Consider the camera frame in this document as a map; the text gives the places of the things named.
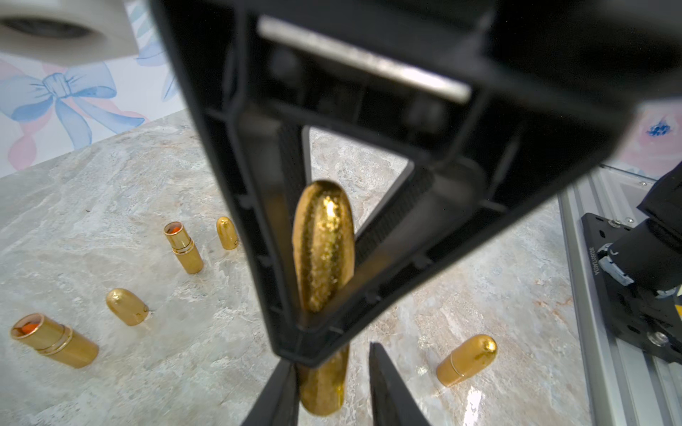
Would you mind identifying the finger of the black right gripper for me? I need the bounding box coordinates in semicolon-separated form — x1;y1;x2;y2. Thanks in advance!
298;122;628;367
151;1;314;367

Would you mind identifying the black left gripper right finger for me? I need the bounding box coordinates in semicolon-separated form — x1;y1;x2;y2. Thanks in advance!
369;343;430;426

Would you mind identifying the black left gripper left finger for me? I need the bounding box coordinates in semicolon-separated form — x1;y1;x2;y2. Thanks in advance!
242;359;300;426

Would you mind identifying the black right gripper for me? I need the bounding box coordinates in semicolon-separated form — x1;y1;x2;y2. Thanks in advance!
228;1;681;176

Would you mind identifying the gold bullet lipstick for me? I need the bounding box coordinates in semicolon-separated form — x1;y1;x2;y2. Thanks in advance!
10;313;99;369
436;335;498;387
292;180;355;416

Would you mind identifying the gold lipstick cap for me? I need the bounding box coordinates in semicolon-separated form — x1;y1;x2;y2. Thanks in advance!
106;289;149;327
216;217;239;250

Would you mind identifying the gold lipstick tube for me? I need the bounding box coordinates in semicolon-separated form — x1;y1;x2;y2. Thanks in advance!
163;221;204;274

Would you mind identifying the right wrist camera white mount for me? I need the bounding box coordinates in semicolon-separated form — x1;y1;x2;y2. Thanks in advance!
1;0;139;67

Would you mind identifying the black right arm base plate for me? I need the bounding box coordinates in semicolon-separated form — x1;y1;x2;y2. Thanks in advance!
581;213;681;363

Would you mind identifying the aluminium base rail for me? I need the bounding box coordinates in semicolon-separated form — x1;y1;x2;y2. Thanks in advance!
559;166;681;425

